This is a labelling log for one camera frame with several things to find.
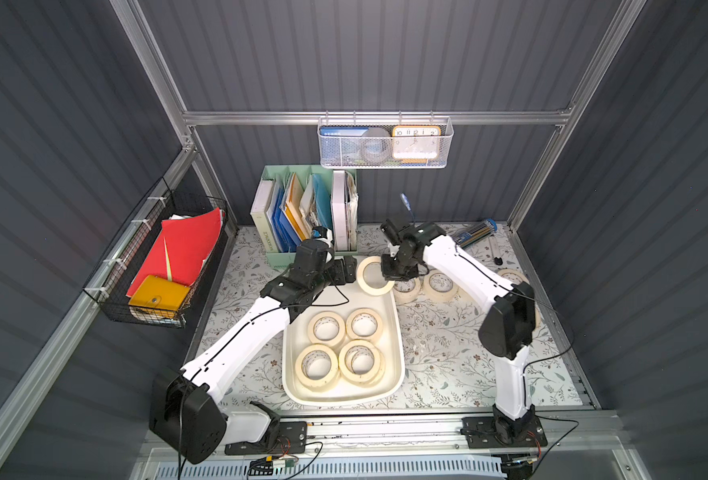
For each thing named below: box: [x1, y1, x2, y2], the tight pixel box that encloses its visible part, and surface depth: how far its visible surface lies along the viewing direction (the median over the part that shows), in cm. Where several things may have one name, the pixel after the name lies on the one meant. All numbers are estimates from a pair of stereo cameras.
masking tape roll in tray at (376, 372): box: [338, 339, 386, 388], surface depth 80 cm
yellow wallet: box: [128, 275, 191, 319], surface depth 65 cm
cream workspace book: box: [250, 179, 278, 254], surface depth 93 cm
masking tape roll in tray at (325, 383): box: [295, 344, 339, 392], surface depth 79 cm
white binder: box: [332, 170, 349, 251], surface depth 98 cm
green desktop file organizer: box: [250, 164, 358, 267], surface depth 98 cm
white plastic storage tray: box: [282, 280, 407, 407], surface depth 82 cm
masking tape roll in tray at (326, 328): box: [307, 311, 346, 346], surface depth 93 cm
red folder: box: [126, 208, 222, 297], surface depth 76 cm
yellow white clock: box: [392, 125, 442, 160], surface depth 90 cm
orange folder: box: [285, 173, 311, 239], surface depth 97 cm
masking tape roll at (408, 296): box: [394, 278, 421, 304], surface depth 100 cm
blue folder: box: [272, 187, 302, 253], surface depth 98 cm
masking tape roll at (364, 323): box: [346, 308, 383, 340], surface depth 93 cm
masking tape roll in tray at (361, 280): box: [356, 256, 395, 295], surface depth 86 cm
